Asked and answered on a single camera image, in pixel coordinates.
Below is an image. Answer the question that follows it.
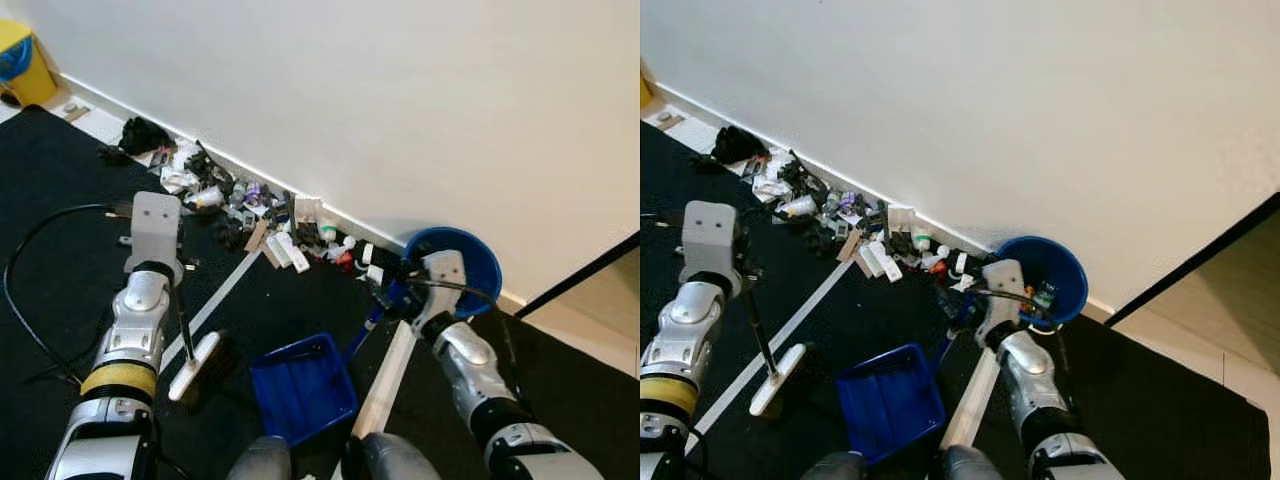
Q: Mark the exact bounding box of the black tangled cable bundle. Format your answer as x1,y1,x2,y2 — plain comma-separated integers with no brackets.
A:
775,150,831,201
185,140,236,196

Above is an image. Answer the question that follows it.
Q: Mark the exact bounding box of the grey robot leg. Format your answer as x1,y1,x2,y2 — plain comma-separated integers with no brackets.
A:
345,432,441,480
800,450,869,480
228,435,293,480
935,445,1016,480

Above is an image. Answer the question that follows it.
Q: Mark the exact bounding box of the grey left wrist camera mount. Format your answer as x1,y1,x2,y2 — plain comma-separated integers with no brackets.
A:
682,200,739,281
125,192,184,273

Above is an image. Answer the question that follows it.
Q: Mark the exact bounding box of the wide white floor strip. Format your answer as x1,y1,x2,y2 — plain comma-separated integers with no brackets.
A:
940,345,1001,451
350,320,419,441

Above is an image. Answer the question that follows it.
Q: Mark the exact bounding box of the blue long-handled dustpan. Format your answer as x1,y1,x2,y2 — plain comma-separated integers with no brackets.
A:
248,285,411,446
836,295,986,466

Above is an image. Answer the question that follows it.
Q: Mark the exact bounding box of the white hand brush black handle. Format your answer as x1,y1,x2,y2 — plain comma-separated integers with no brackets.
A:
165,280,241,406
742,285,831,419

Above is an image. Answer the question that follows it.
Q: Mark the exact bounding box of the crumpled white paper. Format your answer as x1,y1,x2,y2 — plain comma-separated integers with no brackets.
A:
158,145,201,193
750,155,793,201

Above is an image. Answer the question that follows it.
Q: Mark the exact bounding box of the yellow bin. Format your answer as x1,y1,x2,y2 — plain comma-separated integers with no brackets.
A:
0,18,59,108

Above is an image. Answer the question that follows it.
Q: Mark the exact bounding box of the grey right robot leg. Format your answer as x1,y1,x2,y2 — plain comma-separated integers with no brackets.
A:
345,432,441,480
935,445,1016,480

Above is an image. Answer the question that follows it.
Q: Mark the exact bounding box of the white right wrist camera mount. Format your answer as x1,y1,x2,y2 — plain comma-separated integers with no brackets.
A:
418,250,467,331
980,260,1026,346

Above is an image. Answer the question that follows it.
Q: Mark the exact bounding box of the thin white floor strip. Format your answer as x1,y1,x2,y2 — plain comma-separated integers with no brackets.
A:
160,250,263,373
690,258,857,451

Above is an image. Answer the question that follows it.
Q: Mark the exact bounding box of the grey left robot leg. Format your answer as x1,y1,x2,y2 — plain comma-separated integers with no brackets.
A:
228,435,293,480
800,450,869,480

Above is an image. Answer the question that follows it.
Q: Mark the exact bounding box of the crumpled black cloth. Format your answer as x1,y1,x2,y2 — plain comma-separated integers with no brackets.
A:
690,125,769,171
100,117,176,166

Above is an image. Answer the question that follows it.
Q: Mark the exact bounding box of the black door frame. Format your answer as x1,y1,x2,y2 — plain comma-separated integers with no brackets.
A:
515,235,641,319
1100,190,1280,326

